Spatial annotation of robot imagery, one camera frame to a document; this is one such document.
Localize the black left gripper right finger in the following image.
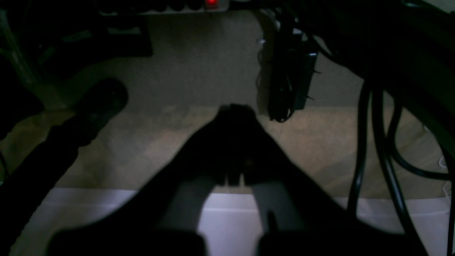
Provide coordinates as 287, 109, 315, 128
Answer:
233, 105, 427, 256

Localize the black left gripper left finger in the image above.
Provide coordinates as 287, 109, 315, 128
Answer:
50, 105, 235, 256

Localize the black power adapter box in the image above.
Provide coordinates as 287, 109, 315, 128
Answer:
267, 13, 319, 123

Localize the thick black cable bundle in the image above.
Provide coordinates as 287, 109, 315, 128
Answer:
306, 21, 455, 256

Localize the white power strip red switch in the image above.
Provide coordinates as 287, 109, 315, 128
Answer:
94, 0, 231, 16

